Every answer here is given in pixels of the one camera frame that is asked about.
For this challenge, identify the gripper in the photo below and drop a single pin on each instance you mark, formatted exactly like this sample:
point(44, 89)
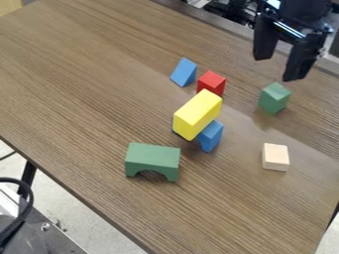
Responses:
point(300, 13)

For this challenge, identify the green cube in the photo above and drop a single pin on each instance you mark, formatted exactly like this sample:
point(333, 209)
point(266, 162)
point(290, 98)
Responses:
point(274, 98)

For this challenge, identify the red cube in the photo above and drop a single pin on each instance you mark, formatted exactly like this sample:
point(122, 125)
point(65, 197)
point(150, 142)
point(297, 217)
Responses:
point(212, 83)

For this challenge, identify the blue wedge block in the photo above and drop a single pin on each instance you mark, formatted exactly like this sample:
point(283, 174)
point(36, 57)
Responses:
point(183, 72)

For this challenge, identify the beige cube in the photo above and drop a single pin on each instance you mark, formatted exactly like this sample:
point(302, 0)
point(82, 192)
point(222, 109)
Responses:
point(276, 156)

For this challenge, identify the yellow block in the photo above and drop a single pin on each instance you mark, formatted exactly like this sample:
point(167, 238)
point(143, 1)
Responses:
point(197, 114)

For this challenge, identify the green arch block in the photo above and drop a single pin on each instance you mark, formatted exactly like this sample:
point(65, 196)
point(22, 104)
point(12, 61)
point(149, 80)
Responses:
point(152, 159)

